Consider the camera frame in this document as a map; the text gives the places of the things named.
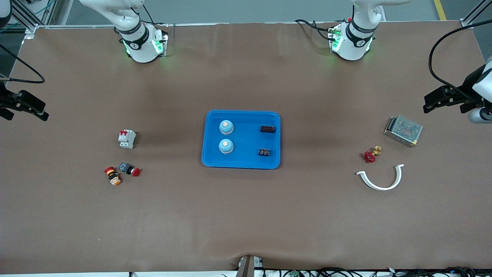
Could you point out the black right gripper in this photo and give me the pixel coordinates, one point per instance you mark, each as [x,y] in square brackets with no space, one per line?
[4,100]

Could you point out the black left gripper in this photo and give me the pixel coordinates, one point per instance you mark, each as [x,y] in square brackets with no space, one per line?
[467,90]

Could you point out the brown cylindrical capacitor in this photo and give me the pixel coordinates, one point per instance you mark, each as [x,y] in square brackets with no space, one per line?
[268,129]

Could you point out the dark capacitor with white print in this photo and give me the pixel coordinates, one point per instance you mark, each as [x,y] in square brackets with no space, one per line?
[264,152]

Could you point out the blue dome call bell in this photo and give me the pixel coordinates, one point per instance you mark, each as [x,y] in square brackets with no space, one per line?
[226,126]
[226,146]

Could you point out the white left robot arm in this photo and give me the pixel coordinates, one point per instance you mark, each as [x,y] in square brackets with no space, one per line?
[357,38]

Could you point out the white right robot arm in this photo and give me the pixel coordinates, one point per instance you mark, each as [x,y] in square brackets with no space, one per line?
[138,42]

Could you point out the metal mesh power supply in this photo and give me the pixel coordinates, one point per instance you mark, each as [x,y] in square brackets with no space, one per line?
[403,130]

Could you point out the orange emergency stop button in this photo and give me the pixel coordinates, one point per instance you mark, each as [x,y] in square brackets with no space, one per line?
[113,176]

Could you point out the red push button grey block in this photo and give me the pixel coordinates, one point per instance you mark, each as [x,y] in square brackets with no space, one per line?
[128,169]

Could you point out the blue plastic tray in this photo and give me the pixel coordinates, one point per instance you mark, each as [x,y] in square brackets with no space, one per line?
[246,154]

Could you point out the brown table cover sheet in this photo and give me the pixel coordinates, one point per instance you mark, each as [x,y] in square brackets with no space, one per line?
[246,215]

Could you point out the table edge clamp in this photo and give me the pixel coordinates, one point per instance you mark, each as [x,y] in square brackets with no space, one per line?
[248,267]

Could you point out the aluminium frame post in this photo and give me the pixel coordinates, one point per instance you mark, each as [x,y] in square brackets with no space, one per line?
[23,17]
[467,24]

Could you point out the white curved plastic bracket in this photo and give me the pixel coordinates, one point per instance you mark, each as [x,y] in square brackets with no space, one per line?
[399,176]

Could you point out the white circuit breaker red switch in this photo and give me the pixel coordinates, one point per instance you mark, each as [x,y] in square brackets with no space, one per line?
[127,139]

